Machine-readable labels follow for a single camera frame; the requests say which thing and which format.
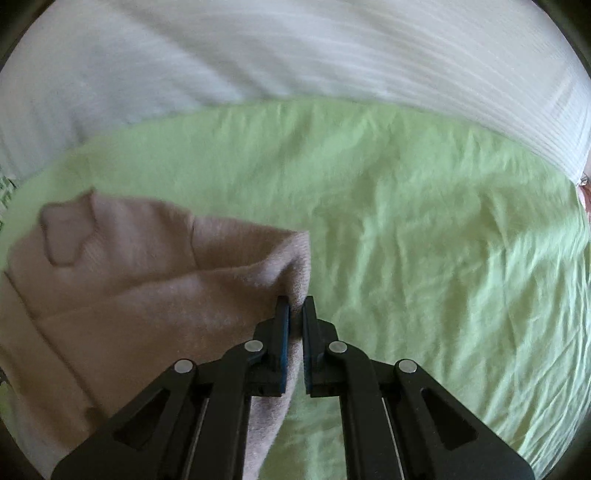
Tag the white striped pillow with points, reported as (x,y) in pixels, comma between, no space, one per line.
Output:
(323,46)

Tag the light green bed sheet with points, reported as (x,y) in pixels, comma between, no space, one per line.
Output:
(392,230)

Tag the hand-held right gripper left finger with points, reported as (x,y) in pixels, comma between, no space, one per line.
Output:
(283,344)

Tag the mauve fleece garment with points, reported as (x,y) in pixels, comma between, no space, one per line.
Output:
(138,286)

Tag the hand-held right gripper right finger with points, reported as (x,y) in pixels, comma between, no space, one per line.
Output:
(307,364)

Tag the green checkered pillow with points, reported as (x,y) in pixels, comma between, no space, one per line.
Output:
(5,190)

